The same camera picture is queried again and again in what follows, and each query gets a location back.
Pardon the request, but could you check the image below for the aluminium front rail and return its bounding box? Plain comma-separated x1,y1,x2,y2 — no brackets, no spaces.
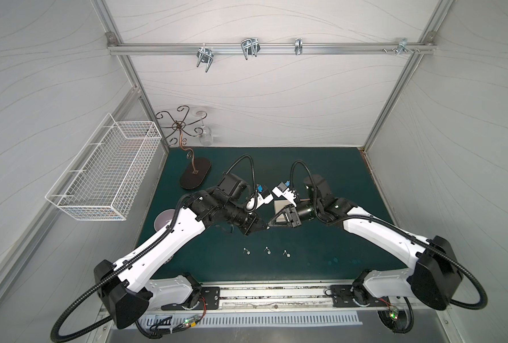
98,279,452,316

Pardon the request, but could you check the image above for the black metal jewelry stand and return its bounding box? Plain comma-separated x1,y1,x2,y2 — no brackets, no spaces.
155,105,212,190

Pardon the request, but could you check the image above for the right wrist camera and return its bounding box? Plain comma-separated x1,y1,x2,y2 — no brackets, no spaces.
272,181,300,207

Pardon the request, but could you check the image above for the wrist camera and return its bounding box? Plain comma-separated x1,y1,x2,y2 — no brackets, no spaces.
272,181,300,207
246,184,274,212

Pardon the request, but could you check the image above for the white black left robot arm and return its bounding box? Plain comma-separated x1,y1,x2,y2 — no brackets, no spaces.
51,174,272,342

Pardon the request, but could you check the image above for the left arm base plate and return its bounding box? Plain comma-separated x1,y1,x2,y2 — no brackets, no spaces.
161,287,221,311

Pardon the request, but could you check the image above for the green table mat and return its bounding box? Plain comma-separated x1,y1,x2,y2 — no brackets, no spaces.
155,147,403,282

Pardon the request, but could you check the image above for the clear glass cup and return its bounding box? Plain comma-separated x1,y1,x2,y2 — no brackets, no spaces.
195,110,214,147

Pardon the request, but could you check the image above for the purple plate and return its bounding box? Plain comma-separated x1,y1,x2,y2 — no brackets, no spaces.
153,209,175,232

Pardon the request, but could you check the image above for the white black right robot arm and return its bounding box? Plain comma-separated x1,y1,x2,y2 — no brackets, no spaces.
270,175,488,311

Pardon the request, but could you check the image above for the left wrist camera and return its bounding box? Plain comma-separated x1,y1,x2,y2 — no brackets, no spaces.
246,184,274,212

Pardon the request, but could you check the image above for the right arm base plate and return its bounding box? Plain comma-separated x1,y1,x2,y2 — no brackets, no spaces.
324,284,387,308

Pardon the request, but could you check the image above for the white wire basket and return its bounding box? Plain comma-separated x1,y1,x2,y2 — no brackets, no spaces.
45,114,162,222

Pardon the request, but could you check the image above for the aluminium crossbar rail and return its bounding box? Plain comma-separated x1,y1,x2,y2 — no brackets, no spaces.
108,41,437,56

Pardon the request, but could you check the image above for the white vented cable duct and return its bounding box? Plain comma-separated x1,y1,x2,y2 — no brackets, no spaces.
144,312,364,330

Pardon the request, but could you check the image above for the metal clamp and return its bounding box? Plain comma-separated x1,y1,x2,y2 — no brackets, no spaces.
295,38,303,56
240,38,260,60
196,47,214,73
382,38,421,56

